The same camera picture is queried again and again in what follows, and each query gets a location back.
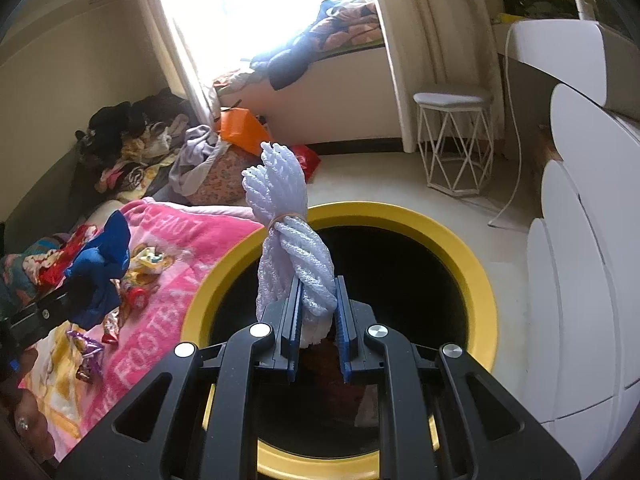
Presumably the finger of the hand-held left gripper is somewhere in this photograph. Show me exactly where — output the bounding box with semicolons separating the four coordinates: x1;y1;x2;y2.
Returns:
62;277;101;313

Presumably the dark bag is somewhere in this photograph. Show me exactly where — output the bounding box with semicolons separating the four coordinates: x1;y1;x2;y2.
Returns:
501;0;581;21

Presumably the red cloth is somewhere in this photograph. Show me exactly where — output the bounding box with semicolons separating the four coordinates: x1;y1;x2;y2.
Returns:
40;227;98;283

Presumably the brown snack bar wrapper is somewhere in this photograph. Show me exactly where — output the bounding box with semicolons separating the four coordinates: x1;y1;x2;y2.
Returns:
101;310;124;347

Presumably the white window bench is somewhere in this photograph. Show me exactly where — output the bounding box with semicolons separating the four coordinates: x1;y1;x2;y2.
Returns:
215;42;406;153

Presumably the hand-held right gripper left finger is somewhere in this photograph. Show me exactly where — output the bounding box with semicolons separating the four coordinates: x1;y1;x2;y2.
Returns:
55;275;306;480

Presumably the orange paper bag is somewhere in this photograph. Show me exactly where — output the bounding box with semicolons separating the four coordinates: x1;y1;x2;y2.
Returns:
218;107;271;153

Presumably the lavender grey garment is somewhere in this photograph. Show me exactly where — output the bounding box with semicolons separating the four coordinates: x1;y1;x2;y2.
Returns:
169;124;231;197

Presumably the red printed shopping bag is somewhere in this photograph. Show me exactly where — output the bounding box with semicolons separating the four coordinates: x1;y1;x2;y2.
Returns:
290;144;322;181

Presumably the purple snack wrapper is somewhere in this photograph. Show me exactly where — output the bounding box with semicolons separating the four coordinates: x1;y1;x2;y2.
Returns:
67;330;104;362

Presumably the yellow trash bin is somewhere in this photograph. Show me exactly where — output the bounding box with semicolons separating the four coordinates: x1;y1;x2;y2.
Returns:
180;201;499;480

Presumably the white cable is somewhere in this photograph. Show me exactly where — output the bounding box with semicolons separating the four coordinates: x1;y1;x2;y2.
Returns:
487;22;523;231

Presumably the dark clothes heap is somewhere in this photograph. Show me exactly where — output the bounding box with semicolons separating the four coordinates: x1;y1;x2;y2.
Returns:
250;35;326;91

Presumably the white foam net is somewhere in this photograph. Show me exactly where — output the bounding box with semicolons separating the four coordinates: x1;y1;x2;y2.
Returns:
241;141;338;348

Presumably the white dresser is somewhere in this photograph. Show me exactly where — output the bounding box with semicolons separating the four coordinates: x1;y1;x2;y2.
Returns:
495;19;640;426

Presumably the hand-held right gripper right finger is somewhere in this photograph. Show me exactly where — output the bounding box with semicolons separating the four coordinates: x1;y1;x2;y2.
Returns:
335;275;583;480

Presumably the window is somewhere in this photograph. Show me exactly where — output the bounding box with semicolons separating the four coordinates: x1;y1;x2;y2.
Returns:
165;0;381;76

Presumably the person's left hand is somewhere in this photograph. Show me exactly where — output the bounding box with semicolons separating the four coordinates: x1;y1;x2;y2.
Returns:
0;347;56;467

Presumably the cream curtain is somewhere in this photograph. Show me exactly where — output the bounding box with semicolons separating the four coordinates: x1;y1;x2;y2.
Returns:
362;0;503;153
132;0;221;116

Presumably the floral fabric bag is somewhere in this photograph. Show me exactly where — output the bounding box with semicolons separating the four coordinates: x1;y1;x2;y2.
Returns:
192;147;261;207

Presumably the colourful quilt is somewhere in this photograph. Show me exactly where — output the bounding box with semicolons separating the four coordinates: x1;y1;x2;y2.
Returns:
0;252;66;316

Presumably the pink printed blanket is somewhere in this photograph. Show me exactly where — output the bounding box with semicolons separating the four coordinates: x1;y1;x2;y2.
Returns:
20;197;266;463

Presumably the white wire stool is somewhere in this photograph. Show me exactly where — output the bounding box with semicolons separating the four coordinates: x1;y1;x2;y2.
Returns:
413;85;496;197

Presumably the dark green headboard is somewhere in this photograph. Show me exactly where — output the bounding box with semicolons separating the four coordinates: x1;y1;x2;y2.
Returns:
0;160;96;233

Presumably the orange patterned quilt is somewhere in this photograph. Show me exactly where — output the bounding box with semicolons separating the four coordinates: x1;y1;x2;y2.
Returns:
302;0;386;53

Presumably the blue cloth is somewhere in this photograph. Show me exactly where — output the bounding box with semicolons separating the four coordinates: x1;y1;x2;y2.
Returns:
64;210;132;326

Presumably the pile of clothes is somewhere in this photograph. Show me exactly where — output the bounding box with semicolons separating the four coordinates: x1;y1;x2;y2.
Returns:
75;87;193;206

